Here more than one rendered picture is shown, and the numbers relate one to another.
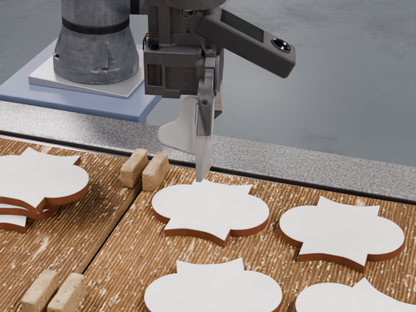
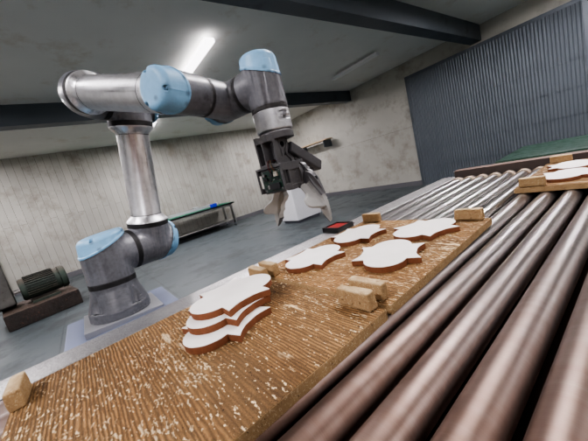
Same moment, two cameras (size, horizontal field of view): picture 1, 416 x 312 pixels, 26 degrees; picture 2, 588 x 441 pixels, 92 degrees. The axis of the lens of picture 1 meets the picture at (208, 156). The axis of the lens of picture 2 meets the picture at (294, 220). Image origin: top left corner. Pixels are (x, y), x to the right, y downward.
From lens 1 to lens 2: 0.87 m
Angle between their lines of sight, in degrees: 55
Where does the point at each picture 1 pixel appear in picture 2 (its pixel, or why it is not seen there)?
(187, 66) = (297, 167)
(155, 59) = (284, 166)
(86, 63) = (127, 301)
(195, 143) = (322, 200)
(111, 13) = (129, 267)
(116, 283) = not seen: hidden behind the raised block
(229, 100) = not seen: hidden behind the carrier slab
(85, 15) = (115, 273)
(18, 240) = (276, 316)
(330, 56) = not seen: hidden behind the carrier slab
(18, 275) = (317, 315)
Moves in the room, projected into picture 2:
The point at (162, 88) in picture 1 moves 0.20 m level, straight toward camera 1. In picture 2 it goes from (291, 183) to (396, 158)
